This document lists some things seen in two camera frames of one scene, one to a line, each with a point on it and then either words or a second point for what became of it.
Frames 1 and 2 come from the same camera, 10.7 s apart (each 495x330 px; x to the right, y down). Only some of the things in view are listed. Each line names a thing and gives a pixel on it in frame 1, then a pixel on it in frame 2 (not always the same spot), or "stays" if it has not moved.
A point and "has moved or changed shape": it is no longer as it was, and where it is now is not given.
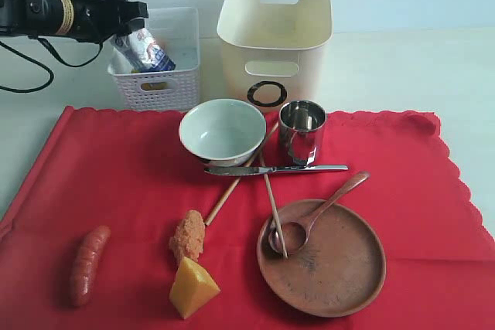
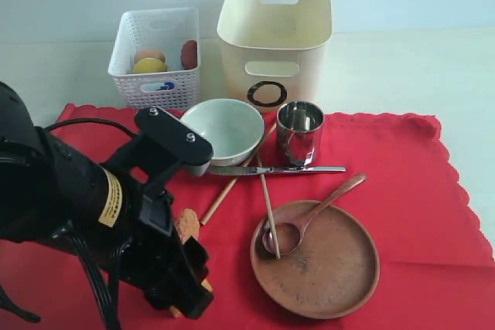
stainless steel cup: (301, 122) stays
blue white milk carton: (145, 53) → (155, 86)
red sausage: (87, 263) has moved or changed shape
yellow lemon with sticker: (154, 86) → (148, 66)
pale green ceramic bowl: (223, 132) stays
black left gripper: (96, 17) → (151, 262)
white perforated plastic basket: (178, 28) stays
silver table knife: (240, 171) stays
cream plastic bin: (272, 31) stays
